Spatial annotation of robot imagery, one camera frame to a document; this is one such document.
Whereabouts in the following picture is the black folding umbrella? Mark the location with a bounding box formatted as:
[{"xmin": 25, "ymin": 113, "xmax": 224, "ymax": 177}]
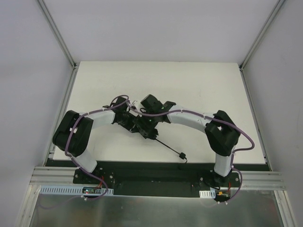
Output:
[{"xmin": 132, "ymin": 118, "xmax": 188, "ymax": 164}]

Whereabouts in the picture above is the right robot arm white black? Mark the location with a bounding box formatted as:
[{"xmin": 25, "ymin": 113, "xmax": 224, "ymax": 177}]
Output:
[{"xmin": 131, "ymin": 95, "xmax": 240, "ymax": 188}]

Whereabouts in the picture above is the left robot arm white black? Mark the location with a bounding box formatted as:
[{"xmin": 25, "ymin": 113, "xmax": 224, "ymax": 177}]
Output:
[{"xmin": 52, "ymin": 95, "xmax": 129, "ymax": 174}]

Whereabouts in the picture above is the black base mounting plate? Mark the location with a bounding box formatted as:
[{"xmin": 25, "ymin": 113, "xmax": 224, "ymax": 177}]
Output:
[{"xmin": 45, "ymin": 159, "xmax": 272, "ymax": 197}]

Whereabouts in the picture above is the left circuit board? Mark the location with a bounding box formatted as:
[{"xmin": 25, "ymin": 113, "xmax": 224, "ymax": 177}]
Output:
[{"xmin": 82, "ymin": 187, "xmax": 102, "ymax": 194}]

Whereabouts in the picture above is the circuit board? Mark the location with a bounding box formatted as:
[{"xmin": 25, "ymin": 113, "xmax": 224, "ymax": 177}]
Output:
[
  {"xmin": 82, "ymin": 187, "xmax": 102, "ymax": 194},
  {"xmin": 216, "ymin": 191, "xmax": 231, "ymax": 198}
]

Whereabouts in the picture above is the right circuit board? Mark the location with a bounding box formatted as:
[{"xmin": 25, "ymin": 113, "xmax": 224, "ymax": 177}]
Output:
[{"xmin": 216, "ymin": 191, "xmax": 231, "ymax": 198}]

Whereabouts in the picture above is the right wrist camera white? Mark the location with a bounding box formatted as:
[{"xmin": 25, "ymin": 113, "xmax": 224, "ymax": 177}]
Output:
[{"xmin": 130, "ymin": 100, "xmax": 140, "ymax": 109}]

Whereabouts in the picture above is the aluminium cross rail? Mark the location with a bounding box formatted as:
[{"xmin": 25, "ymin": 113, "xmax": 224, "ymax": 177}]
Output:
[{"xmin": 29, "ymin": 166, "xmax": 79, "ymax": 186}]

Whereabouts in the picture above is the right white cable duct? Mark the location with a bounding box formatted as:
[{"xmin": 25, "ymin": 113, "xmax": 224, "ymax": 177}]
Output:
[{"xmin": 199, "ymin": 190, "xmax": 217, "ymax": 199}]

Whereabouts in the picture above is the white cable duct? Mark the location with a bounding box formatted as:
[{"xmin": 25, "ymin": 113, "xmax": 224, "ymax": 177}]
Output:
[
  {"xmin": 40, "ymin": 185, "xmax": 114, "ymax": 196},
  {"xmin": 199, "ymin": 190, "xmax": 217, "ymax": 199}
]

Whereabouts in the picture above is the left white cable duct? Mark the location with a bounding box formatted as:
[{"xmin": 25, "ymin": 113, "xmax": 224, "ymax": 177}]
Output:
[{"xmin": 40, "ymin": 185, "xmax": 114, "ymax": 196}]

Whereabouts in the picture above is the left aluminium frame post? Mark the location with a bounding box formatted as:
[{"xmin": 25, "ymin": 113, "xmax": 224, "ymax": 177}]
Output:
[{"xmin": 35, "ymin": 0, "xmax": 80, "ymax": 69}]

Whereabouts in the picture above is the aluminium frame post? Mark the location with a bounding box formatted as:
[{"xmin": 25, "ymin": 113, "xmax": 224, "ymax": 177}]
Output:
[
  {"xmin": 239, "ymin": 0, "xmax": 288, "ymax": 70},
  {"xmin": 35, "ymin": 0, "xmax": 80, "ymax": 69}
]

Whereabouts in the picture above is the right aluminium frame post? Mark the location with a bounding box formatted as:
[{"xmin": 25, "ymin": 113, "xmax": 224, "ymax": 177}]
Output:
[{"xmin": 239, "ymin": 0, "xmax": 288, "ymax": 70}]

